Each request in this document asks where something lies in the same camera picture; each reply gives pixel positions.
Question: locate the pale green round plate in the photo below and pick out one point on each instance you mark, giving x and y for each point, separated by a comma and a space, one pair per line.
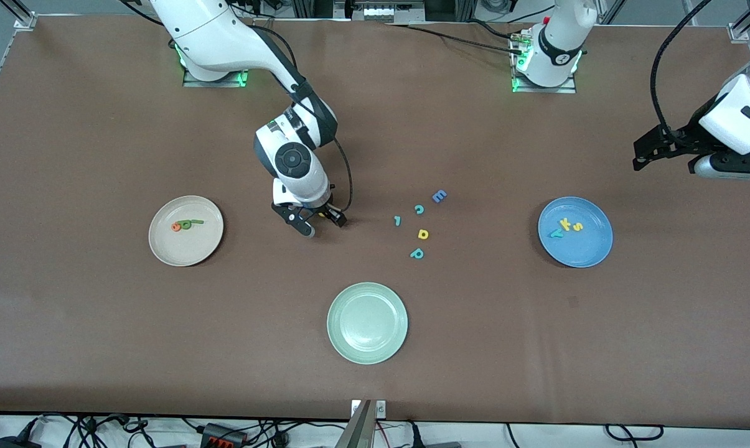
367, 323

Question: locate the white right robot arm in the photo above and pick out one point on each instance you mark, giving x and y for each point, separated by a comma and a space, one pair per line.
294, 160

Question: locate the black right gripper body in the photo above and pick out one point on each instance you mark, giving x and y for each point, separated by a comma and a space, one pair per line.
328, 211

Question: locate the black power adapter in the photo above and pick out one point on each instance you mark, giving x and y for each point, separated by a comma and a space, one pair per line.
14, 443

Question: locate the teal letter y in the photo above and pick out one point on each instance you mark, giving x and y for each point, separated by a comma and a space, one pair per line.
556, 234

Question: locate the blue letter E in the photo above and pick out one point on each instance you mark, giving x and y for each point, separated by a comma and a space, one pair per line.
437, 197

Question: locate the grey metal camera post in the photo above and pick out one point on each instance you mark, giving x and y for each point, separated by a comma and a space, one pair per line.
357, 429

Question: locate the blue round plate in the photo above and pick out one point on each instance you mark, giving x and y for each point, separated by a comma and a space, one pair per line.
583, 246

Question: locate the yellow letter k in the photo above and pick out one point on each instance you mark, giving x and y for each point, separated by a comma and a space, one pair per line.
564, 223

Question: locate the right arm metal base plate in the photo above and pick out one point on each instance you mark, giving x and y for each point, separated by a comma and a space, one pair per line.
225, 83

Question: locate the black orange power strip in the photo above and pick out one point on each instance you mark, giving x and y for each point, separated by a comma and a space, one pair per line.
224, 434

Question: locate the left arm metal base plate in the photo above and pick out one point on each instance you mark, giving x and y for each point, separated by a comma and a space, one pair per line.
567, 89

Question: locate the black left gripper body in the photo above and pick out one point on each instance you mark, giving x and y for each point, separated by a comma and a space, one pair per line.
685, 137

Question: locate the beige brown round plate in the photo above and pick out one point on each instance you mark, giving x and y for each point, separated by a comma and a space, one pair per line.
186, 249

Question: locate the metal control box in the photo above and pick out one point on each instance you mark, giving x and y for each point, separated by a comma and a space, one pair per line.
381, 11

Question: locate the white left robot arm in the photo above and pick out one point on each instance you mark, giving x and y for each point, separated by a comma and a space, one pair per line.
558, 50

